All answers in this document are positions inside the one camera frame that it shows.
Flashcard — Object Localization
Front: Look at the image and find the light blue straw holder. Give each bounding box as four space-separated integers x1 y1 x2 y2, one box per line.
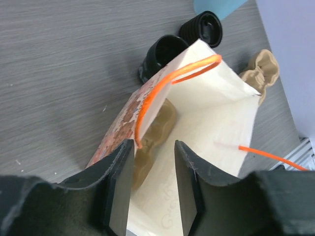
193 0 247 20

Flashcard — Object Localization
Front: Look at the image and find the white paper takeout bag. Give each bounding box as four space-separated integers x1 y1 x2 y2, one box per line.
85 38 308 236

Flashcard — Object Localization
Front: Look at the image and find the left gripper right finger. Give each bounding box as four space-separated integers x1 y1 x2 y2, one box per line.
174 140 239 236

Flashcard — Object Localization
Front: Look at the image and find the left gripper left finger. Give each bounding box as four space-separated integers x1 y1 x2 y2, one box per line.
60 139 134 236

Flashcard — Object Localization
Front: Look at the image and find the open black coffee cup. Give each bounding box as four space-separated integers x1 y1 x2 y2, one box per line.
138 35 189 84

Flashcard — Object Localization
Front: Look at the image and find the pulp cup carrier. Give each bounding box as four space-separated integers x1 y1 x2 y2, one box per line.
131 99 177 191
239 49 280 106

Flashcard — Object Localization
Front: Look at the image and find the lidded black coffee cup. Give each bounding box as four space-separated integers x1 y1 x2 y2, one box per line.
179 11 223 48

